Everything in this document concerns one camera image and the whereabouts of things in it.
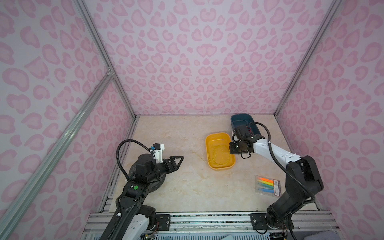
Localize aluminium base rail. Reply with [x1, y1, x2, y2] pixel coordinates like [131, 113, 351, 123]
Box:
[80, 209, 343, 240]

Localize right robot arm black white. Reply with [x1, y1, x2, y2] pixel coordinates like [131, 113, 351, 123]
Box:
[229, 122, 324, 232]

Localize black left corrugated cable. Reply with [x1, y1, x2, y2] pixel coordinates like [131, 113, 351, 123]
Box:
[116, 138, 154, 181]

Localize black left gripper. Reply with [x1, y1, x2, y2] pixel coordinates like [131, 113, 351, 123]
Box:
[146, 154, 184, 184]

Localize diagonal aluminium frame bar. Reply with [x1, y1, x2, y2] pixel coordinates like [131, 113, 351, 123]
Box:
[1, 73, 114, 240]

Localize yellow plastic tray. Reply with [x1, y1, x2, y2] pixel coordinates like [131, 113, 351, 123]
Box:
[206, 133, 236, 171]

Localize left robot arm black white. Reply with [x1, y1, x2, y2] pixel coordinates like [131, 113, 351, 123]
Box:
[100, 154, 184, 240]

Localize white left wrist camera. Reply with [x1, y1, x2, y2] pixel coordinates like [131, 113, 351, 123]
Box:
[150, 143, 165, 164]

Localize aluminium corner frame post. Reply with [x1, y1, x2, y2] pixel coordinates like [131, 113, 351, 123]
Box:
[73, 0, 137, 120]

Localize teal plastic tray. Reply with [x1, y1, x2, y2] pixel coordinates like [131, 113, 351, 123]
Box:
[231, 114, 260, 134]

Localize right aluminium corner post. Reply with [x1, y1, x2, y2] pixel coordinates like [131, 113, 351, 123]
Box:
[274, 0, 345, 119]

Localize pack of coloured markers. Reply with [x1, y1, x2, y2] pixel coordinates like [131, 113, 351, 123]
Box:
[256, 176, 282, 198]

